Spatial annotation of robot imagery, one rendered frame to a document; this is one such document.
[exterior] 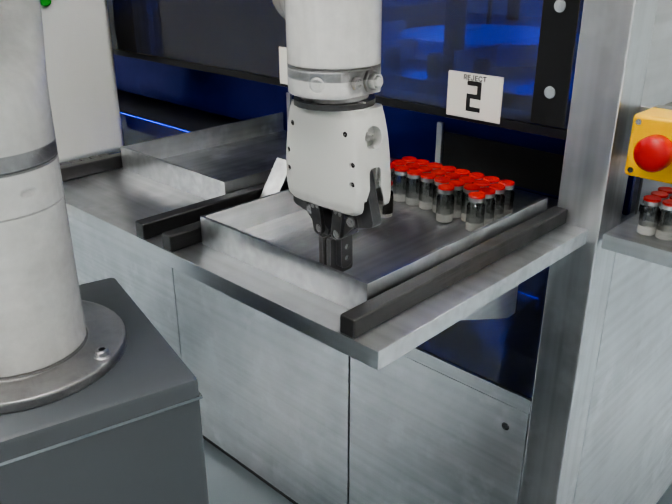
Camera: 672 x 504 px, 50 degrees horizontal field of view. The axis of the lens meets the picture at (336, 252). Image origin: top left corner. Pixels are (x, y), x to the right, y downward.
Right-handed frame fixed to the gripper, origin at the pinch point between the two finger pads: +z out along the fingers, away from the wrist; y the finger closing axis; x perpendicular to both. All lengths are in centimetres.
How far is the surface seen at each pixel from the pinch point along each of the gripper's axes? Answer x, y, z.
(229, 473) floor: -35, 71, 92
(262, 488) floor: -37, 61, 92
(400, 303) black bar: -0.5, -7.9, 3.2
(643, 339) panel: -58, -12, 30
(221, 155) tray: -23, 48, 4
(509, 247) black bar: -20.2, -7.9, 3.6
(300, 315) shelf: 6.0, -0.9, 4.4
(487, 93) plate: -34.0, 5.0, -10.1
